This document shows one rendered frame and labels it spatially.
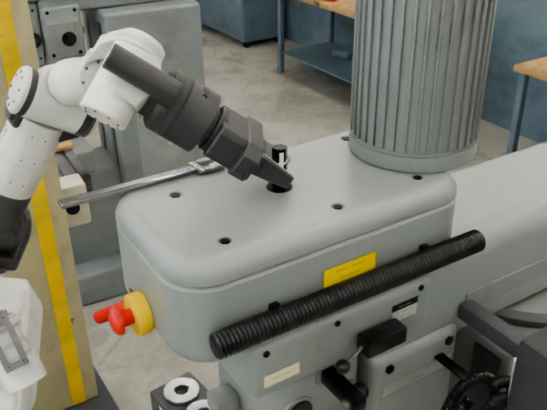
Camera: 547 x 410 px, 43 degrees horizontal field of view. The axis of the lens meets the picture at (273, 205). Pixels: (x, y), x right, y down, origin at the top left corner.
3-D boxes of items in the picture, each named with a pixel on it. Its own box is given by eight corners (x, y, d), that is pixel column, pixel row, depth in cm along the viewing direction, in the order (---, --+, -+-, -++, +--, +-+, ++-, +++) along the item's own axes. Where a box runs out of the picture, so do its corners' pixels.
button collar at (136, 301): (142, 345, 93) (137, 309, 90) (125, 321, 98) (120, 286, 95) (155, 340, 94) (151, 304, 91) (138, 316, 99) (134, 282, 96)
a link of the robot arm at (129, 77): (150, 151, 95) (75, 110, 92) (185, 85, 97) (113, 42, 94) (169, 143, 85) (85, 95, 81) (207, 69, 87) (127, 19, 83)
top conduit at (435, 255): (221, 366, 83) (220, 343, 82) (206, 346, 86) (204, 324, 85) (485, 255, 104) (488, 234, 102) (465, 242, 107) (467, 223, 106)
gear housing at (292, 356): (252, 408, 96) (251, 353, 92) (177, 316, 115) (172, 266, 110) (431, 325, 112) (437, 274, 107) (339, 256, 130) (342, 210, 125)
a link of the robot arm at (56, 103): (137, 70, 102) (89, 76, 117) (72, 42, 96) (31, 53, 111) (116, 139, 101) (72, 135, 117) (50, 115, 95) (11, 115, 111)
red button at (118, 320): (117, 343, 92) (114, 319, 90) (107, 327, 95) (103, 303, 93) (141, 334, 94) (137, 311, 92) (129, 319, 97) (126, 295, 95)
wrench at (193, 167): (64, 213, 93) (63, 207, 92) (55, 201, 96) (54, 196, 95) (224, 169, 104) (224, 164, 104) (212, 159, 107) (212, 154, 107)
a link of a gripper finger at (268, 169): (283, 189, 97) (246, 168, 95) (296, 172, 95) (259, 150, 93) (283, 195, 95) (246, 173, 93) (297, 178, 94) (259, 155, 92)
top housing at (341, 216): (189, 384, 87) (179, 279, 79) (113, 282, 106) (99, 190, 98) (459, 268, 108) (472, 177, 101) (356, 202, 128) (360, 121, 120)
